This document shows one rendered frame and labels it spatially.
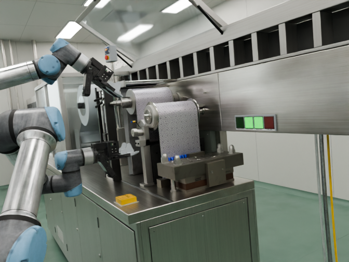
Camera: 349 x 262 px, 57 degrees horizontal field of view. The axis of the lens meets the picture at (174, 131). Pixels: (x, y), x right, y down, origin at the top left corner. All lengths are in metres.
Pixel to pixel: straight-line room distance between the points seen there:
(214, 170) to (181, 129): 0.29
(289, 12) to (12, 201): 1.14
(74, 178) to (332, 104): 1.03
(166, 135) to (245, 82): 0.45
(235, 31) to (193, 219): 0.87
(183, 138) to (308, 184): 2.94
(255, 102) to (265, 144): 3.27
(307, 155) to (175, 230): 3.10
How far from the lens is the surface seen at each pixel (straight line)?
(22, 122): 1.09
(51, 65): 1.29
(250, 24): 1.51
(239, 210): 1.58
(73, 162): 1.39
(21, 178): 0.96
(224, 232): 1.55
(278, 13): 1.41
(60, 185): 1.42
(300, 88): 1.32
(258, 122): 1.46
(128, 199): 1.39
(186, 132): 1.65
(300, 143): 4.32
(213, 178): 1.49
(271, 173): 4.74
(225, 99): 1.62
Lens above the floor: 1.30
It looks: 5 degrees down
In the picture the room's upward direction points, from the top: 5 degrees counter-clockwise
